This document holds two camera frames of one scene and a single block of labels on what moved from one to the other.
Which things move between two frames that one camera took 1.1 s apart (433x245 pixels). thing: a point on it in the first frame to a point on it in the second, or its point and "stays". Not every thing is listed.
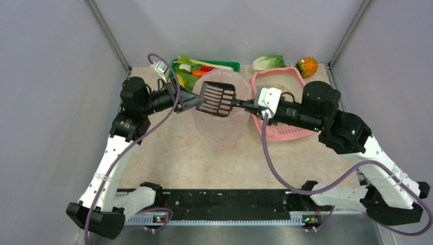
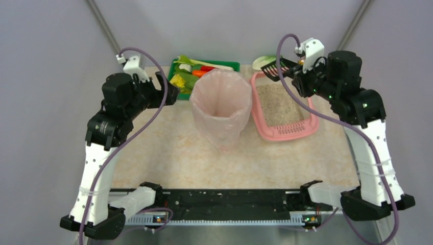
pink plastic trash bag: x=225 y=133 stays
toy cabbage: x=268 y=62 stays
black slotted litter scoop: x=221 y=99 to x=270 y=69
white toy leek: x=184 y=59 stays
